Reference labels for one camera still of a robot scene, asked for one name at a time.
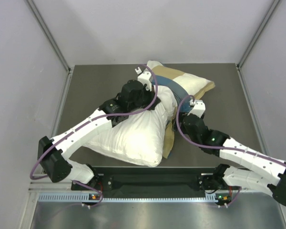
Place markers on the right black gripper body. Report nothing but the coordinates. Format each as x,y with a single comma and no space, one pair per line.
181,115

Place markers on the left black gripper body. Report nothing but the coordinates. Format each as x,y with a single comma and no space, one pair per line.
146,98

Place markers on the checkered blue beige white pillowcase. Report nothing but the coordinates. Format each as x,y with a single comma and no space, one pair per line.
181,84

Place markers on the white pillow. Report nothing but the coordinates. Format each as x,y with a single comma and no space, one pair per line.
143,139

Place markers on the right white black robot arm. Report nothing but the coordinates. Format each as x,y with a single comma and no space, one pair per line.
258,171

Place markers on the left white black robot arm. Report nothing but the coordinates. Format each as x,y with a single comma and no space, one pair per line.
54,153

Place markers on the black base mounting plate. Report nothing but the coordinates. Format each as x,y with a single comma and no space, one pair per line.
114,178

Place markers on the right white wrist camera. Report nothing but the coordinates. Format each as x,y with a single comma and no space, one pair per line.
197,108

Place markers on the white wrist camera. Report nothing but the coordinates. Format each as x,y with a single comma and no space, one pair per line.
197,108
145,78

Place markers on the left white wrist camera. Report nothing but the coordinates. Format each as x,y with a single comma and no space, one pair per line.
145,78

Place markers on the left aluminium frame post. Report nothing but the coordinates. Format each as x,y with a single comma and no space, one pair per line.
46,31

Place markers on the aluminium frame post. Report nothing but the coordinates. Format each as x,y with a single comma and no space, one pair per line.
262,25
46,31

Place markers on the grey slotted cable duct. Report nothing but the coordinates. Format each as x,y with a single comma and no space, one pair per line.
94,198

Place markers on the right aluminium frame post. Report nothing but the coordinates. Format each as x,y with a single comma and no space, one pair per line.
262,25

